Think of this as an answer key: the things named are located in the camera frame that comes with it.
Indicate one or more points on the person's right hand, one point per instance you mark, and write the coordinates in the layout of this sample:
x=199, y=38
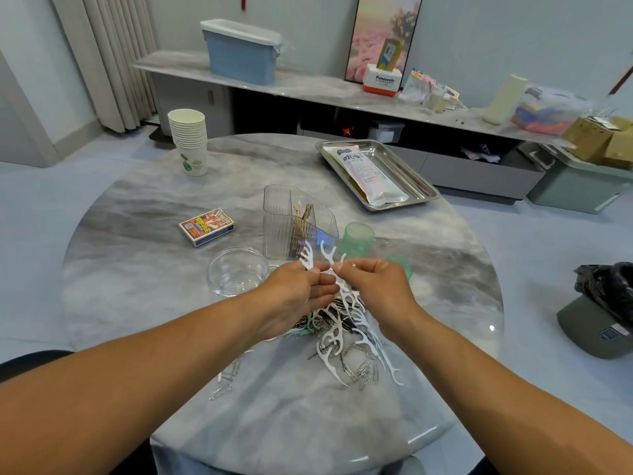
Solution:
x=381, y=290

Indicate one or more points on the person's left hand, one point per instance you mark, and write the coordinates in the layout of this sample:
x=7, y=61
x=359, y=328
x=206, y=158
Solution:
x=292, y=297

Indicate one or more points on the pile of floss picks and clips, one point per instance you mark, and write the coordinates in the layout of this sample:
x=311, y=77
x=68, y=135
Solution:
x=351, y=336

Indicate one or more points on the translucent green plastic cup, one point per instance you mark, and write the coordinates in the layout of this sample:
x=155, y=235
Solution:
x=356, y=240

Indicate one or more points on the clear round plastic bowl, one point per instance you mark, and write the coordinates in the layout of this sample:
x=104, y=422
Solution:
x=237, y=272

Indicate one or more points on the clear ribbed organizer box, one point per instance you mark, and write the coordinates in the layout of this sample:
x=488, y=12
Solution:
x=287, y=222

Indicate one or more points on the colourful matchbox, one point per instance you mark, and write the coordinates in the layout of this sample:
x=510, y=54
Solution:
x=207, y=227

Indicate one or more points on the metal tray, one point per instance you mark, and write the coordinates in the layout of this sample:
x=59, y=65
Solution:
x=420, y=183

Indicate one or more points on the clear printed plastic bag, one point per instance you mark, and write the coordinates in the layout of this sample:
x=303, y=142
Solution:
x=371, y=176

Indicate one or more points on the group of white paper cups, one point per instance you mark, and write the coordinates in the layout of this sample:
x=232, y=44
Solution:
x=189, y=141

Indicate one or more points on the person's right forearm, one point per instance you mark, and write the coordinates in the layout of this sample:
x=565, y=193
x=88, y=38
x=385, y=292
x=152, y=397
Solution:
x=524, y=405

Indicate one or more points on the person's left forearm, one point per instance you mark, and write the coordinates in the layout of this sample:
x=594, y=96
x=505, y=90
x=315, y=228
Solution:
x=119, y=400

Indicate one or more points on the pale green plastic lid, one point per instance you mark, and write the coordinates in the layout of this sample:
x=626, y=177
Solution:
x=401, y=264

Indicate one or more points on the white box in cabinet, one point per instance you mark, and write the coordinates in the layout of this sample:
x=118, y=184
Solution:
x=386, y=132

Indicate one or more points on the loose papers in cabinet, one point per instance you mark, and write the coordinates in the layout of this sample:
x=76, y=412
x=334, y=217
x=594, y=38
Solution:
x=482, y=153

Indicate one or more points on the clear bag of snacks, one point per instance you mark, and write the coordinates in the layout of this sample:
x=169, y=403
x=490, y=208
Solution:
x=415, y=87

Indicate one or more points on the white and red small box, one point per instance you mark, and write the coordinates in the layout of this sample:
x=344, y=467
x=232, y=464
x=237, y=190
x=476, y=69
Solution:
x=382, y=80

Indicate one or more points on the colourful small packet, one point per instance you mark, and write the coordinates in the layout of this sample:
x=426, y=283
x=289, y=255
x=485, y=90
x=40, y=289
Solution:
x=452, y=92

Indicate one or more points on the grey cabinet with marble top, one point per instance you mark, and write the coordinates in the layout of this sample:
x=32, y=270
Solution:
x=287, y=84

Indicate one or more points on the trash bin with black bag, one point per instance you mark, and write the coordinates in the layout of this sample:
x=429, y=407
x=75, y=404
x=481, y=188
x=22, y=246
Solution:
x=598, y=311

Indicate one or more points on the cream paper roll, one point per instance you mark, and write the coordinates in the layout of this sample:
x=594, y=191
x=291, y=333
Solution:
x=506, y=100

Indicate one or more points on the grey green storage bin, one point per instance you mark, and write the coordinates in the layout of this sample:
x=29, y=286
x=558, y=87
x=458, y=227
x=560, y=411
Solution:
x=584, y=185

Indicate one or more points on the small colourful box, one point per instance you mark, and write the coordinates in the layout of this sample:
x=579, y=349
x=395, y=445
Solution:
x=390, y=54

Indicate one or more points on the clear storage box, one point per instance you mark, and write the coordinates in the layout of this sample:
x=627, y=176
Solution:
x=552, y=111

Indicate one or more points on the blue storage box white lid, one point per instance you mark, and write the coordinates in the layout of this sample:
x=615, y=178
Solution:
x=241, y=52

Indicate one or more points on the framed pink picture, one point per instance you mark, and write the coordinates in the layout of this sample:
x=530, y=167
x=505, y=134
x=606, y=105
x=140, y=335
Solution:
x=374, y=34

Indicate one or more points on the cardboard box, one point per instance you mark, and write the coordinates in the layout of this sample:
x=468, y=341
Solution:
x=603, y=141

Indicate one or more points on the beige curtain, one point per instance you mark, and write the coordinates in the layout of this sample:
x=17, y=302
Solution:
x=104, y=54

